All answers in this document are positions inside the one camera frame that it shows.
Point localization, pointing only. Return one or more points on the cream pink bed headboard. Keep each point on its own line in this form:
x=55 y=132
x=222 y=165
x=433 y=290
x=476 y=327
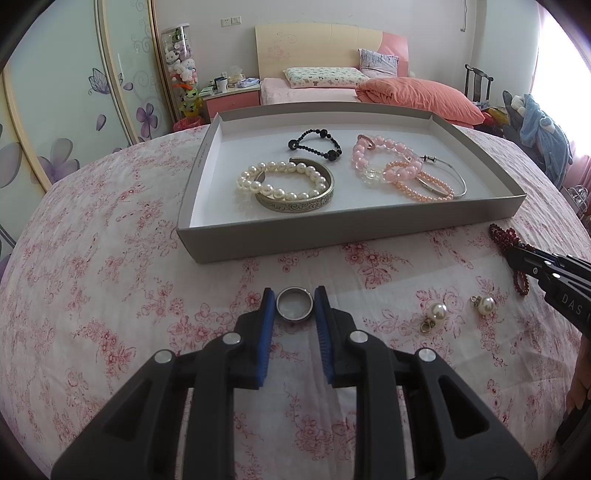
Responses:
x=314 y=46

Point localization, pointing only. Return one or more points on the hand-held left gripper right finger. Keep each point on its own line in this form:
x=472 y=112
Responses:
x=322 y=332

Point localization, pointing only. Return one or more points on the engraved brass cuff bangle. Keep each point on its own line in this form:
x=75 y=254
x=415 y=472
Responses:
x=295 y=206

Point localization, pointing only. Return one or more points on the purple patterned pillow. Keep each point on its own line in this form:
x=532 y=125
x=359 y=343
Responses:
x=378 y=62

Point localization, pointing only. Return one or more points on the folded orange quilt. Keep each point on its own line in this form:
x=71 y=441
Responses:
x=415 y=97

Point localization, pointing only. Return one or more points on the red basket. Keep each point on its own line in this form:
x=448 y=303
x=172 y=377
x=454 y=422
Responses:
x=187 y=123

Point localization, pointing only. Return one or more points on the blue plush robe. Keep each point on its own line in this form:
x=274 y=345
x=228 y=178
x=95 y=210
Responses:
x=542 y=134

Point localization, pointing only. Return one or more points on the thin silver bangle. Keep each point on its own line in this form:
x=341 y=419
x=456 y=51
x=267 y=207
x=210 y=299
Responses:
x=463 y=184

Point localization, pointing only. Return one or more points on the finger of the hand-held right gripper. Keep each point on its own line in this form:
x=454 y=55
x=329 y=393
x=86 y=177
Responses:
x=531 y=270
x=535 y=256

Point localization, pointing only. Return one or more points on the floral print pillow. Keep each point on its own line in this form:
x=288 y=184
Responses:
x=323 y=77

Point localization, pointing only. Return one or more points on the grey chair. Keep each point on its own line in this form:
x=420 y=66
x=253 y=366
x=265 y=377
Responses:
x=510 y=120

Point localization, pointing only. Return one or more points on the pink nightstand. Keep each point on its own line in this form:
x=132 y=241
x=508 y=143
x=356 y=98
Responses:
x=231 y=104

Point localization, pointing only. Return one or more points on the clear plush toy display tube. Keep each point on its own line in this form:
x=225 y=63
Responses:
x=178 y=55

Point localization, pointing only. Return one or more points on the person's right hand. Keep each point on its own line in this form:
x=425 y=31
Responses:
x=579 y=383

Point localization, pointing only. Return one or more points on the dark wooden chair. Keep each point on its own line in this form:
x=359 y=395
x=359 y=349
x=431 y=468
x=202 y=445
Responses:
x=478 y=81

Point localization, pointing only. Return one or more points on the green yellow plush toy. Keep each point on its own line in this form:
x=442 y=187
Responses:
x=190 y=104

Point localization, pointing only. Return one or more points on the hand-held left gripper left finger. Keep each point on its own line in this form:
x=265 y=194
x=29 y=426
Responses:
x=267 y=332

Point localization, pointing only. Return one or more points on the grey cardboard tray box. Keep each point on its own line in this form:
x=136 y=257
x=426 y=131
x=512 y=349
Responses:
x=369 y=217

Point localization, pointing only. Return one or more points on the pink curtain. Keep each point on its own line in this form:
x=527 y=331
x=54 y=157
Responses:
x=547 y=18

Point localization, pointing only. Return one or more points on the flower print sliding wardrobe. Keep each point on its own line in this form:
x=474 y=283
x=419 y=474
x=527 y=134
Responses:
x=115 y=60

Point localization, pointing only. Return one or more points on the blue white cloth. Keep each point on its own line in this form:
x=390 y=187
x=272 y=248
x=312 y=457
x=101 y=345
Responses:
x=249 y=83

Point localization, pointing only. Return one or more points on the pink bed mattress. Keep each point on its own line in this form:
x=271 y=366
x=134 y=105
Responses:
x=300 y=95

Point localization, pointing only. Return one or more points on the pearl earring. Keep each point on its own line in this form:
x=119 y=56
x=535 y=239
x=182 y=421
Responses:
x=487 y=305
x=438 y=310

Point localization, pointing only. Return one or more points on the white air conditioner pipe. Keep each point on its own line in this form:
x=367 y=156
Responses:
x=463 y=16

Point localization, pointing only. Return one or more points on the red yellow cloth pile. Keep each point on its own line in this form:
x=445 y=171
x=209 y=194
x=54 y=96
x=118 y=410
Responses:
x=490 y=113

